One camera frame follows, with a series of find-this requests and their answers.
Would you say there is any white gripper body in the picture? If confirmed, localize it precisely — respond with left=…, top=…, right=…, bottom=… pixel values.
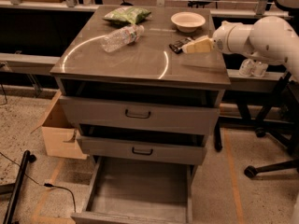
left=212, top=21, right=254, bottom=55

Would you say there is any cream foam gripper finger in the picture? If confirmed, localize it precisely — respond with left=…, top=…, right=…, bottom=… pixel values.
left=194, top=35, right=213, bottom=52
left=182, top=41, right=202, bottom=53

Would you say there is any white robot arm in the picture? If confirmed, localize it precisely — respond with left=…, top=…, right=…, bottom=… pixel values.
left=182, top=16, right=299, bottom=125

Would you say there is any grey drawer cabinet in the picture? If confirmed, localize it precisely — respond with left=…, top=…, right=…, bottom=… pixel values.
left=50, top=5, right=232, bottom=170

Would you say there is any top grey drawer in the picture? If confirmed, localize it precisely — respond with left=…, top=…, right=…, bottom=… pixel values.
left=59, top=96, right=219, bottom=135

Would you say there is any grey drawer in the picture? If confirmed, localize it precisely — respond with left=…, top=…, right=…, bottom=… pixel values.
left=59, top=96, right=219, bottom=135
left=78, top=136, right=206, bottom=165
left=71, top=157, right=192, bottom=224

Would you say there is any middle grey drawer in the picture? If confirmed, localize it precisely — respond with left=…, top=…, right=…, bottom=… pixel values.
left=78, top=136, right=206, bottom=165

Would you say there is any bottom grey drawer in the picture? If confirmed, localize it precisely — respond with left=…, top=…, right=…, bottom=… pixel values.
left=71, top=157, right=192, bottom=224

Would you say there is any white paper bowl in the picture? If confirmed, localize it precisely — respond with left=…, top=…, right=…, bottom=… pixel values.
left=171, top=12, right=206, bottom=33

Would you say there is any right sanitizer bottle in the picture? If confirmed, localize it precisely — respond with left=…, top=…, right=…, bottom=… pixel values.
left=251, top=62, right=268, bottom=77

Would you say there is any clear plastic water bottle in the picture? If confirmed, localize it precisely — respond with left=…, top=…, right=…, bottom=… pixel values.
left=100, top=24, right=145, bottom=52

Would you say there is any green chip bag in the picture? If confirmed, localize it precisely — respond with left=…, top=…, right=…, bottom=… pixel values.
left=103, top=7, right=151, bottom=25

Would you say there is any black office chair base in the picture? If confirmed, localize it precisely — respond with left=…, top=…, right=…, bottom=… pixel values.
left=243, top=81, right=299, bottom=178

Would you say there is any cardboard box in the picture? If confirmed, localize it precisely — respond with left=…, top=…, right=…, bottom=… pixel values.
left=32, top=91, right=87, bottom=160

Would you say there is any black stand leg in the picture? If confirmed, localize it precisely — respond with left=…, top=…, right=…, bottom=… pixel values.
left=1, top=150, right=36, bottom=224

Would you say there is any black floor cable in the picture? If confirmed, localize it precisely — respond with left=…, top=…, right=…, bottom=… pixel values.
left=0, top=151, right=78, bottom=214

